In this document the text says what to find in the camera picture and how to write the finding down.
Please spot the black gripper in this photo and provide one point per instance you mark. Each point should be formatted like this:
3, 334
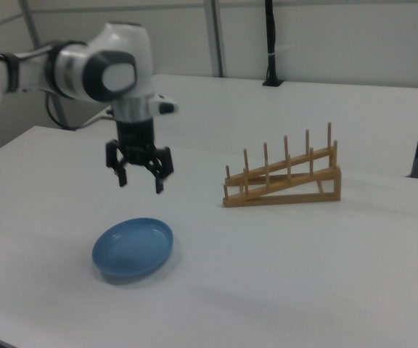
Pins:
136, 141

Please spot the blue plate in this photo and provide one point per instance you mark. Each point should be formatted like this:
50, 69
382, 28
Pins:
133, 250

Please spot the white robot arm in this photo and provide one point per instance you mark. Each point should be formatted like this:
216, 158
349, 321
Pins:
118, 72

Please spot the wooden plate rack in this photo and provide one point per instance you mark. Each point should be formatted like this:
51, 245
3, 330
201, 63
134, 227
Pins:
285, 197

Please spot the grey wall frame post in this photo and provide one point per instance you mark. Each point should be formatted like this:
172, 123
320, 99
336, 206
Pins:
218, 36

